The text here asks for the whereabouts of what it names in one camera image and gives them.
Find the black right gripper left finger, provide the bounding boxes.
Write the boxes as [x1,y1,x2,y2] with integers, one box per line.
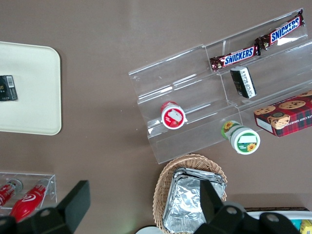
[0,180,91,234]

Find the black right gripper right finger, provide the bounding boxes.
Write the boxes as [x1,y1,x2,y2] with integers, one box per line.
[195,180,301,234]

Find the aluminium foil tray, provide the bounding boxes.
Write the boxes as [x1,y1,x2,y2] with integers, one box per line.
[173,167,227,199]

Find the tan oval wicker basket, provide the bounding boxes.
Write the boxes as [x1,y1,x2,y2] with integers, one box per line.
[152,153,228,233]

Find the cream plastic tray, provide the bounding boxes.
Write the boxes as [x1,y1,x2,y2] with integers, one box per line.
[0,41,62,136]

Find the silver foil packets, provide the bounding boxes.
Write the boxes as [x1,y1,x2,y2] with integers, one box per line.
[162,175,224,234]

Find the clear acrylic bottle box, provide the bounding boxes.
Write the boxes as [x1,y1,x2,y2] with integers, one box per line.
[0,171,58,218]

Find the red drink bottle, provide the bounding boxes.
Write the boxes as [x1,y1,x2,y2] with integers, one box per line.
[0,178,24,208]
[9,178,51,223]

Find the white dark-rimmed bin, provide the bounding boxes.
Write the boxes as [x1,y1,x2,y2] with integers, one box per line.
[244,207,312,234]

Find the white round plate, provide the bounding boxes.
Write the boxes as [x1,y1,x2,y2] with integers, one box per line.
[135,226,159,234]

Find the green sunflower yogurt cup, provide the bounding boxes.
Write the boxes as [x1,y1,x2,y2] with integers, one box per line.
[220,119,261,156]

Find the red lid yogurt cup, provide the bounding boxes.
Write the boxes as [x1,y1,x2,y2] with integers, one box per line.
[160,100,189,130]

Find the yellow blue snack packet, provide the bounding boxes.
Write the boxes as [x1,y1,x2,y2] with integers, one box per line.
[290,218,312,234]

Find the red tartan cookie box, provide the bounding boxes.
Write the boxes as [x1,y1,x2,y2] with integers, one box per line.
[253,90,312,138]

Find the black white-sided small box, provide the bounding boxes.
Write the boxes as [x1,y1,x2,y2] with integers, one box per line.
[230,65,257,99]

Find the clear acrylic tiered shelf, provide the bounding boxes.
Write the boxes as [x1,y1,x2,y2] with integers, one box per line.
[128,8,312,164]

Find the small black barcode box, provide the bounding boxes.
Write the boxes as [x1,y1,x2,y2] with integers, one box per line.
[0,75,19,102]

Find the Snickers chocolate bar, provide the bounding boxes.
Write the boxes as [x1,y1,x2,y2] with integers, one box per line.
[209,45,262,73]
[254,15,306,51]

